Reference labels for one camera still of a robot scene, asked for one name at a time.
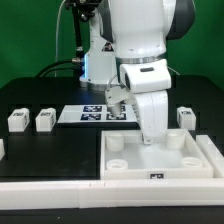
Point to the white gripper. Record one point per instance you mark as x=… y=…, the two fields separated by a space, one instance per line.
x=148 y=84

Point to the white square tabletop tray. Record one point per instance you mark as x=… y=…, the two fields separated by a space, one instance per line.
x=175 y=155

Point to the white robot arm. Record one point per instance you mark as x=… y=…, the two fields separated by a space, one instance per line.
x=127 y=55

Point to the white marker sheet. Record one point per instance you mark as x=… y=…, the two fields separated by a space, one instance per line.
x=94 y=113

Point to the white left fence piece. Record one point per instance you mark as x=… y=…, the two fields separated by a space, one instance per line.
x=2 y=150

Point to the white front fence wall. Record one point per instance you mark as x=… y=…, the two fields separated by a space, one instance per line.
x=111 y=193

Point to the white fence wall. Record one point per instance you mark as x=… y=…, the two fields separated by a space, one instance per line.
x=212 y=153
x=111 y=193

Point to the white right fence wall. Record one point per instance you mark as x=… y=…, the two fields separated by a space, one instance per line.
x=212 y=153

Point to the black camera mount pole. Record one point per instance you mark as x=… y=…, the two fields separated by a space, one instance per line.
x=77 y=23

